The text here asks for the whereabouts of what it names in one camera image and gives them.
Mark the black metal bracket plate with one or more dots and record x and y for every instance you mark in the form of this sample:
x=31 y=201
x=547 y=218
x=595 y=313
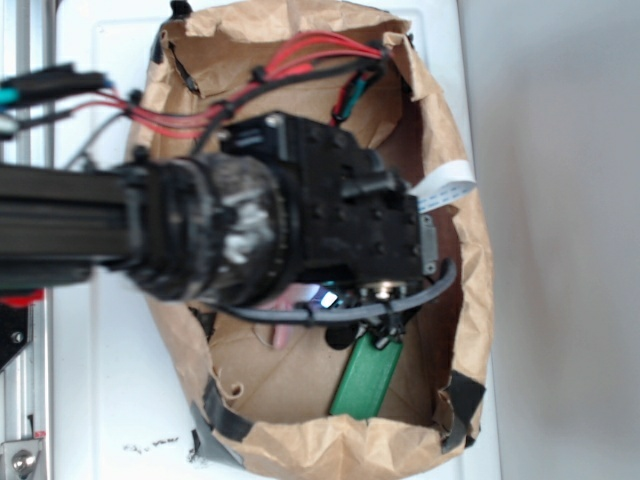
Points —
x=16 y=329

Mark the silver corner bracket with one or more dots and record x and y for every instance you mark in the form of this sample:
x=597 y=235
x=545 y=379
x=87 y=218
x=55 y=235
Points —
x=23 y=459

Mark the green rectangular block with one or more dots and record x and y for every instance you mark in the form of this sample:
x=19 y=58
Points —
x=366 y=378

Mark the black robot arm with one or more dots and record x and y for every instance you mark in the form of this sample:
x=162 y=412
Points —
x=289 y=222

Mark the aluminium frame rail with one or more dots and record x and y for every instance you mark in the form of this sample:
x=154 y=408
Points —
x=28 y=44

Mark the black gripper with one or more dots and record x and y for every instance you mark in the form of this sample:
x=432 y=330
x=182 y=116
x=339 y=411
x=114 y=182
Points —
x=356 y=228

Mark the pink plush bunny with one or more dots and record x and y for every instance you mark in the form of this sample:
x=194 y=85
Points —
x=281 y=336

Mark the brown paper lined box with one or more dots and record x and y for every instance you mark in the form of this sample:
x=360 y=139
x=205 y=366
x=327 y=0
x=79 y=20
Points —
x=269 y=409

